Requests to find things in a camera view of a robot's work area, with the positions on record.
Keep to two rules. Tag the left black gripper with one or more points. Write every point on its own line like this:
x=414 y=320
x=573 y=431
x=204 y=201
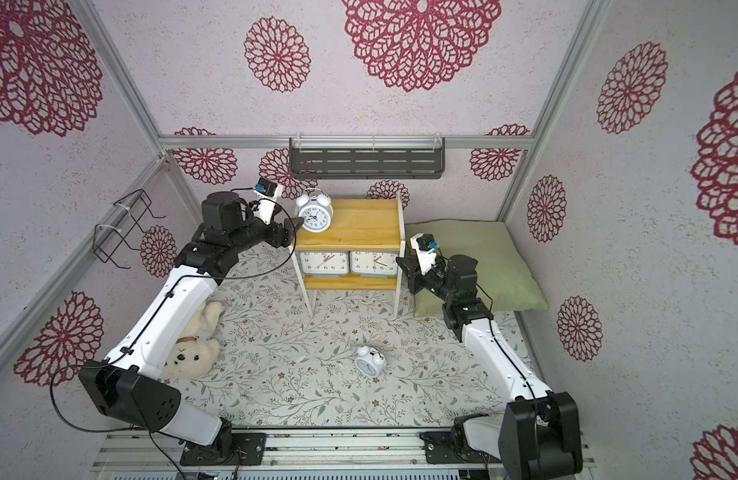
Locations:
x=287 y=234

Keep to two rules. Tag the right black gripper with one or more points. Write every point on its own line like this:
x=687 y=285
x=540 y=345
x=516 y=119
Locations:
x=411 y=273

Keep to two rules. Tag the white twin-bell alarm clock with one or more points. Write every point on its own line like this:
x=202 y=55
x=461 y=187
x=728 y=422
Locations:
x=369 y=361
x=314 y=207

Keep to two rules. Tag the grey square alarm clock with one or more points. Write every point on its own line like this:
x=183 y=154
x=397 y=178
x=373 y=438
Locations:
x=380 y=264
x=324 y=263

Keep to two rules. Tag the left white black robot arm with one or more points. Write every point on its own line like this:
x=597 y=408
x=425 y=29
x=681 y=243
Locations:
x=126 y=385

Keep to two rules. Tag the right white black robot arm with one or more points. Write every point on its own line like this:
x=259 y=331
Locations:
x=538 y=435

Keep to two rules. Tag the green pillow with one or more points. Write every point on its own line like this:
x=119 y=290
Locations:
x=501 y=271

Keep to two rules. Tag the white plush teddy bear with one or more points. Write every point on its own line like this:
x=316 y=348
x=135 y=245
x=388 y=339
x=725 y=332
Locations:
x=197 y=349

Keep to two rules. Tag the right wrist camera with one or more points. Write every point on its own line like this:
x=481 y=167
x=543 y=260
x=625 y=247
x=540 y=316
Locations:
x=424 y=249

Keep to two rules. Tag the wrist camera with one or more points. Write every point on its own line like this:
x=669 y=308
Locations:
x=267 y=204
x=424 y=249

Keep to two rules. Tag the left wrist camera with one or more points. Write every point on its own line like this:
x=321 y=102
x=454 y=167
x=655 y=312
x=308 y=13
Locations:
x=267 y=204

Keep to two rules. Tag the grey wall-mounted metal shelf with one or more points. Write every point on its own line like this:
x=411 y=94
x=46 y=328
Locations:
x=375 y=158

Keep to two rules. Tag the black wire wall rack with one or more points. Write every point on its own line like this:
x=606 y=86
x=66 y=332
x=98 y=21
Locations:
x=128 y=213

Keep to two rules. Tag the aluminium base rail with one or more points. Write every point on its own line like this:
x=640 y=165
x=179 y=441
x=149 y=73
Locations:
x=308 y=453

